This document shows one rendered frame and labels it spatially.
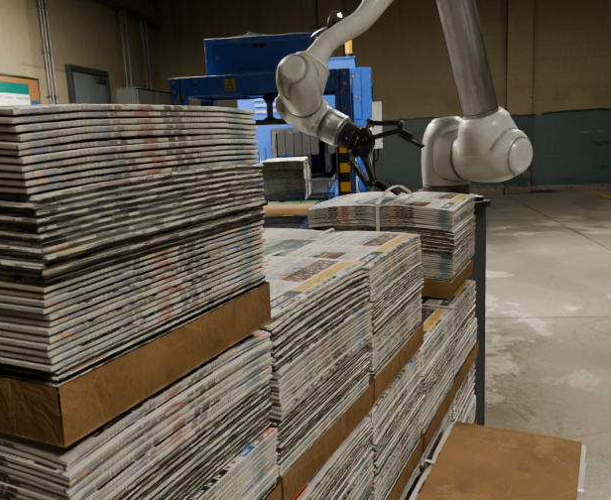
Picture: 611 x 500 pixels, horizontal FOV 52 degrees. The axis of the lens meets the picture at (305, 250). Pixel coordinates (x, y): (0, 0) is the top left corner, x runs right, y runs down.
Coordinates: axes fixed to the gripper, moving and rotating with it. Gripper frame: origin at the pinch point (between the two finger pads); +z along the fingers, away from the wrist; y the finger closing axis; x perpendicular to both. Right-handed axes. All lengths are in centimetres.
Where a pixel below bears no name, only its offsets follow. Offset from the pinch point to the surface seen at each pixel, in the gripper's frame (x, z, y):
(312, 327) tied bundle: 96, 20, 2
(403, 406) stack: 62, 33, 25
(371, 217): 13.4, 0.5, 12.6
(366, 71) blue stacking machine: -367, -153, 22
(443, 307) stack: 18.1, 27.3, 21.2
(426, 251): 13.4, 16.6, 13.0
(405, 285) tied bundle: 58, 22, 6
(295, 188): -202, -105, 90
